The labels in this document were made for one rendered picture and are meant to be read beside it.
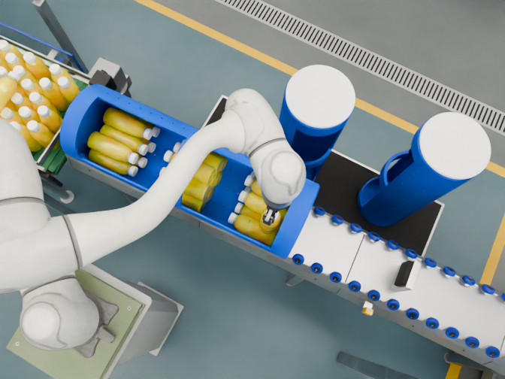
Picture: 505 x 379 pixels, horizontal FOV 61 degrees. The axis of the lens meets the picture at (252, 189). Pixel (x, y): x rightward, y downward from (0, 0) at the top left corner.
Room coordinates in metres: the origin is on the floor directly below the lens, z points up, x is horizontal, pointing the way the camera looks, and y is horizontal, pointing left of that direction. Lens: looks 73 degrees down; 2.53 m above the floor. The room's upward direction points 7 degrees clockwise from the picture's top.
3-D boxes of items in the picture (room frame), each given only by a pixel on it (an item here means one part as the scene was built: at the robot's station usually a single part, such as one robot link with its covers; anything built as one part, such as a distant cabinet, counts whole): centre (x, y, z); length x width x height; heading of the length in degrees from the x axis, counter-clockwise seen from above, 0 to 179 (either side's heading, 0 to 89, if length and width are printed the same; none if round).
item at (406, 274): (0.20, -0.57, 1.00); 0.10 x 0.04 x 0.15; 161
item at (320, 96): (0.87, -0.23, 1.03); 0.28 x 0.28 x 0.01
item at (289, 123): (0.87, -0.23, 0.59); 0.28 x 0.28 x 0.88
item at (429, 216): (0.79, -0.34, 0.07); 1.50 x 0.52 x 0.15; 68
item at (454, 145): (0.72, -0.76, 1.03); 0.28 x 0.28 x 0.01
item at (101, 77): (0.84, 0.66, 0.95); 0.10 x 0.07 x 0.10; 161
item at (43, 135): (0.58, 0.83, 0.98); 0.07 x 0.07 x 0.16
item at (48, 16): (1.10, 0.93, 0.55); 0.04 x 0.04 x 1.10; 71
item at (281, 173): (0.33, -0.06, 1.61); 0.13 x 0.11 x 0.16; 31
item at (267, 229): (0.32, -0.07, 1.15); 0.07 x 0.07 x 0.16
